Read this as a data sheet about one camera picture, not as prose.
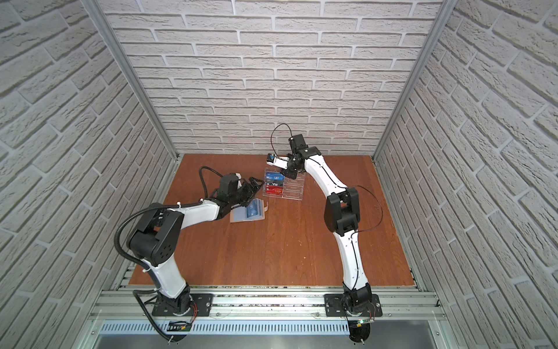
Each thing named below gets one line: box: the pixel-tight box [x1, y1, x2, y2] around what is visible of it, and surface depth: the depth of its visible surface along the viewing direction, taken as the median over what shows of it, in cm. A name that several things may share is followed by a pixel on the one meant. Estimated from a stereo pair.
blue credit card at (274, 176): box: [265, 171, 285, 182], surface depth 103 cm
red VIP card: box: [265, 184, 284, 195], surface depth 105 cm
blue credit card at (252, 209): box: [246, 199, 258, 219], surface depth 97 cm
